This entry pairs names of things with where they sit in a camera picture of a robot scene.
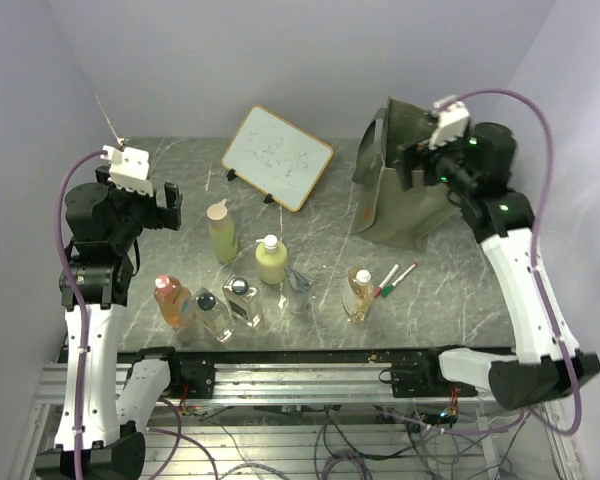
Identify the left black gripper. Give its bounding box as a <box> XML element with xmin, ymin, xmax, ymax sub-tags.
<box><xmin>95</xmin><ymin>165</ymin><xmax>182</xmax><ymax>251</ymax></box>

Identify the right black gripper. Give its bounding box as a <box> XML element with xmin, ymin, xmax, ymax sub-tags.
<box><xmin>393</xmin><ymin>124</ymin><xmax>477</xmax><ymax>198</ymax></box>

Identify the olive canvas bag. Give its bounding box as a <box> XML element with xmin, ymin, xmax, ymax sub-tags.
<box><xmin>351</xmin><ymin>98</ymin><xmax>456</xmax><ymax>252</ymax></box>

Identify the yellow-green pump bottle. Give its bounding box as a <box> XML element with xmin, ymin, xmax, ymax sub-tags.
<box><xmin>255</xmin><ymin>234</ymin><xmax>288</xmax><ymax>285</ymax></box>

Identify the clear square bottle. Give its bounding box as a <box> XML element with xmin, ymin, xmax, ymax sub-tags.
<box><xmin>193</xmin><ymin>288</ymin><xmax>233</xmax><ymax>343</ymax></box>
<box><xmin>222</xmin><ymin>275</ymin><xmax>264</xmax><ymax>328</ymax></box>

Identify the amber bottle white cap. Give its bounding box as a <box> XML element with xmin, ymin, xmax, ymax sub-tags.
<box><xmin>341</xmin><ymin>267</ymin><xmax>374</xmax><ymax>323</ymax></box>

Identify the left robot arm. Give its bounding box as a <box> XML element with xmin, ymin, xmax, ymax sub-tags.
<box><xmin>35</xmin><ymin>182</ymin><xmax>184</xmax><ymax>479</ymax></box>

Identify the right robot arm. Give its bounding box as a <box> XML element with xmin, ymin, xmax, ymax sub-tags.
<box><xmin>393</xmin><ymin>120</ymin><xmax>600</xmax><ymax>410</ymax></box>

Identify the green bottle beige cap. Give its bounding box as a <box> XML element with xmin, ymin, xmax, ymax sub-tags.
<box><xmin>206</xmin><ymin>199</ymin><xmax>238</xmax><ymax>263</ymax></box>

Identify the orange bottle pink cap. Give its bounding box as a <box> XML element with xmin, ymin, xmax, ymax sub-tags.
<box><xmin>154</xmin><ymin>275</ymin><xmax>195</xmax><ymax>329</ymax></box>

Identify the small whiteboard on stand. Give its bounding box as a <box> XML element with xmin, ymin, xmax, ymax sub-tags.
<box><xmin>221</xmin><ymin>105</ymin><xmax>334</xmax><ymax>212</ymax></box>

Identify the green marker pen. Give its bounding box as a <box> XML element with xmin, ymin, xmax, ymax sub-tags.
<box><xmin>374</xmin><ymin>263</ymin><xmax>400</xmax><ymax>298</ymax></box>

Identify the red marker pen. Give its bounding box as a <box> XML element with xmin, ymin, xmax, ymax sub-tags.
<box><xmin>381</xmin><ymin>262</ymin><xmax>418</xmax><ymax>297</ymax></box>

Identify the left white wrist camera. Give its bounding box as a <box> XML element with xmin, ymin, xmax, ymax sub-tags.
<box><xmin>100</xmin><ymin>146</ymin><xmax>154</xmax><ymax>197</ymax></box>

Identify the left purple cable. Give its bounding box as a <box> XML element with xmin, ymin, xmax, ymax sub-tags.
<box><xmin>54</xmin><ymin>149</ymin><xmax>112</xmax><ymax>480</ymax></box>

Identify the aluminium mounting rail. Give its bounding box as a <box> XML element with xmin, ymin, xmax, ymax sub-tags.
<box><xmin>36</xmin><ymin>346</ymin><xmax>516</xmax><ymax>411</ymax></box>

